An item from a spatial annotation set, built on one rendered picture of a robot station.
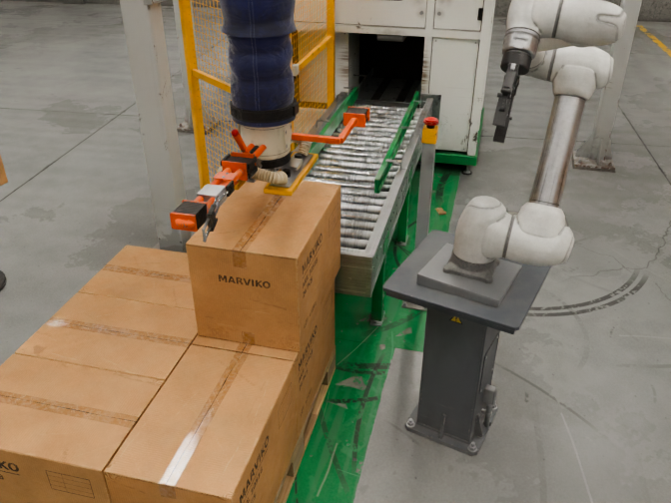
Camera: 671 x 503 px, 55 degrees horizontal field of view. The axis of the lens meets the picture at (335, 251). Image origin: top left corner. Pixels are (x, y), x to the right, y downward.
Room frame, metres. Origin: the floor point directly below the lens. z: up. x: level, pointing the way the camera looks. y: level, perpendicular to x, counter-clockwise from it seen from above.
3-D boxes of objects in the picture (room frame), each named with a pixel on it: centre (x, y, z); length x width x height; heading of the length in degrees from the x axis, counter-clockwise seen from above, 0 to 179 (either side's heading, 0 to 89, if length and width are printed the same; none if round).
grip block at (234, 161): (1.90, 0.31, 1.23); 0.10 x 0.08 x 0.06; 76
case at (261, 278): (2.14, 0.25, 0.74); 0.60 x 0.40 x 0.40; 166
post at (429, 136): (2.89, -0.45, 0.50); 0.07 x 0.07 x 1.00; 76
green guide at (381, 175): (3.87, -0.45, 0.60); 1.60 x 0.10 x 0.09; 166
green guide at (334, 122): (4.00, 0.07, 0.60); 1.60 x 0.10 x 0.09; 166
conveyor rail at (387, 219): (3.51, -0.42, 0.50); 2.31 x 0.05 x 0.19; 166
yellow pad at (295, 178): (2.12, 0.15, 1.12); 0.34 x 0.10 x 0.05; 166
